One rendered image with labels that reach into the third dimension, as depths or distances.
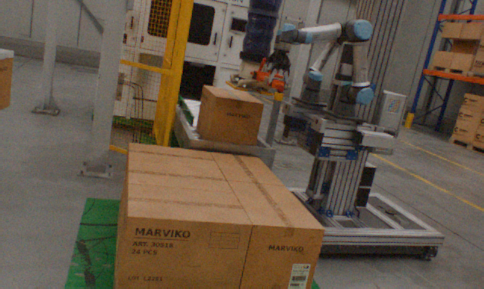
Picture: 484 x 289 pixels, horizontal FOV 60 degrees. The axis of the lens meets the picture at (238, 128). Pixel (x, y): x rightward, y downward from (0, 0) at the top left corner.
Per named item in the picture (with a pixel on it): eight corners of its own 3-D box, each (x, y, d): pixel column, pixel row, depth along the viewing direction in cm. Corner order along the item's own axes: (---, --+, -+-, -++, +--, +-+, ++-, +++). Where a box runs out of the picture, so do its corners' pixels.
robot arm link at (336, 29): (350, 18, 277) (283, 26, 264) (360, 18, 267) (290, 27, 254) (350, 35, 281) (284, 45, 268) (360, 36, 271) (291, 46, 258)
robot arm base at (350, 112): (346, 113, 299) (350, 100, 297) (358, 118, 285) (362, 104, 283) (328, 110, 293) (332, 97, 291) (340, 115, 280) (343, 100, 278)
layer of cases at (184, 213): (121, 194, 307) (128, 142, 299) (249, 204, 335) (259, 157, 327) (116, 294, 195) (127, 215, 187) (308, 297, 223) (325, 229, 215)
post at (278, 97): (253, 191, 409) (274, 91, 389) (260, 191, 411) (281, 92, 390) (255, 194, 403) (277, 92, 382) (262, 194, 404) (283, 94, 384)
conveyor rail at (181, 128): (163, 105, 539) (165, 91, 535) (167, 106, 540) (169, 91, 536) (185, 163, 322) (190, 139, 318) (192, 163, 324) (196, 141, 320)
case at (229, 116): (196, 127, 385) (203, 85, 377) (237, 132, 396) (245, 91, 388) (206, 145, 329) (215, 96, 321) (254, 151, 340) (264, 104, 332)
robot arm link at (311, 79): (307, 88, 326) (311, 71, 323) (303, 86, 339) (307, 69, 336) (321, 91, 327) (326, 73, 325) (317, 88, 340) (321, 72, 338)
